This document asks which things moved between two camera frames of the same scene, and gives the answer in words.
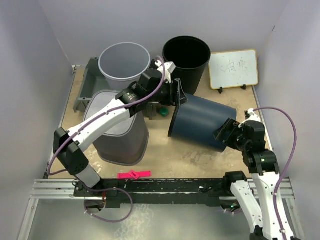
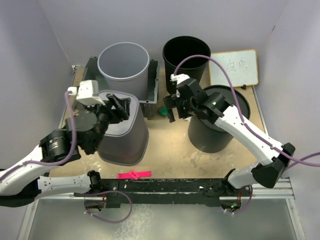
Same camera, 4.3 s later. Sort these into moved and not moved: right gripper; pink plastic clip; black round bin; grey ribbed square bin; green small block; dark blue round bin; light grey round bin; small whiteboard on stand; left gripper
Moved: right gripper; left gripper; dark blue round bin
Not moved: green small block; pink plastic clip; light grey round bin; black round bin; grey ribbed square bin; small whiteboard on stand
